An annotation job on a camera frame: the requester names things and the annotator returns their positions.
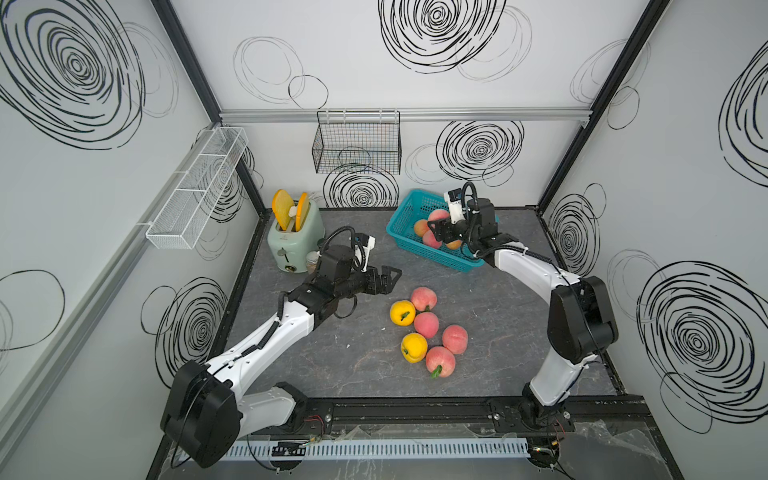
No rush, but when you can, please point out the mint green toaster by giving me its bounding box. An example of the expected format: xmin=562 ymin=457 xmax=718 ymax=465
xmin=267 ymin=201 xmax=326 ymax=273

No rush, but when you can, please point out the teal plastic basket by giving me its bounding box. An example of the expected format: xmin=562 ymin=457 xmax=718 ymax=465
xmin=385 ymin=188 xmax=500 ymax=273

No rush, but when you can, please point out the yellow pepper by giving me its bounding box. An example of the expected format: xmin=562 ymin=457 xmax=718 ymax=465
xmin=400 ymin=333 xmax=429 ymax=364
xmin=389 ymin=300 xmax=416 ymax=326

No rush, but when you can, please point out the silver cap spice jar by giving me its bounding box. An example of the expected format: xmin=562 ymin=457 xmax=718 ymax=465
xmin=305 ymin=251 xmax=320 ymax=274

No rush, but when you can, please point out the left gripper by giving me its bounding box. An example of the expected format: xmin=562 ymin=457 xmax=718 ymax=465
xmin=334 ymin=263 xmax=400 ymax=302

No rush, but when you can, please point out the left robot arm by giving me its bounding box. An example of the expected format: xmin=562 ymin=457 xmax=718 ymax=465
xmin=160 ymin=244 xmax=402 ymax=468

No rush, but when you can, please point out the yellow toast slice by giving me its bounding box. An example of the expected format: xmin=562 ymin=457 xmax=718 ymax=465
xmin=294 ymin=192 xmax=310 ymax=232
xmin=272 ymin=189 xmax=295 ymax=231

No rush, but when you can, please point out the pink peach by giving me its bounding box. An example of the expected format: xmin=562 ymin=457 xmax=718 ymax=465
xmin=421 ymin=230 xmax=443 ymax=249
xmin=425 ymin=346 xmax=456 ymax=379
xmin=428 ymin=209 xmax=450 ymax=221
xmin=442 ymin=325 xmax=469 ymax=355
xmin=410 ymin=287 xmax=437 ymax=312
xmin=413 ymin=312 xmax=439 ymax=339

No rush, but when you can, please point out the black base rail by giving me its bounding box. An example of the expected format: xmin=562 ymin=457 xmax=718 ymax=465
xmin=289 ymin=395 xmax=650 ymax=435

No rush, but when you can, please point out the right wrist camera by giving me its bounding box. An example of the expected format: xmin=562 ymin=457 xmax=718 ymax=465
xmin=444 ymin=188 xmax=465 ymax=224

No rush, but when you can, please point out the left yellow toast slice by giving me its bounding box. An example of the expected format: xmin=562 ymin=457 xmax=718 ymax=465
xmin=272 ymin=189 xmax=295 ymax=231

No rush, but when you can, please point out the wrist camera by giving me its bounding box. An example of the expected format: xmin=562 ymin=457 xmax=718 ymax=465
xmin=444 ymin=188 xmax=465 ymax=224
xmin=353 ymin=233 xmax=375 ymax=272

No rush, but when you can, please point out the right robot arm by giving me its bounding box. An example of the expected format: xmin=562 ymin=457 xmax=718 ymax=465
xmin=428 ymin=189 xmax=619 ymax=430

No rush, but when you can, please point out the black wire wall basket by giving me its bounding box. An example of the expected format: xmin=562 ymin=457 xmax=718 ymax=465
xmin=311 ymin=109 xmax=402 ymax=175

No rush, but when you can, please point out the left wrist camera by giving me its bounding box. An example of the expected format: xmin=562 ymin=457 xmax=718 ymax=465
xmin=353 ymin=233 xmax=375 ymax=272

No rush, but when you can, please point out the white slotted cable duct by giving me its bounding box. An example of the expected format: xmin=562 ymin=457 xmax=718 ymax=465
xmin=222 ymin=438 xmax=531 ymax=462

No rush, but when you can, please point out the right yellow toast slice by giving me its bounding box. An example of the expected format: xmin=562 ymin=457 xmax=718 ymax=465
xmin=294 ymin=192 xmax=310 ymax=232

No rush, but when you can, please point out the white wire wall shelf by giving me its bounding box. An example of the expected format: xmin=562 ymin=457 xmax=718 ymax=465
xmin=146 ymin=126 xmax=248 ymax=250

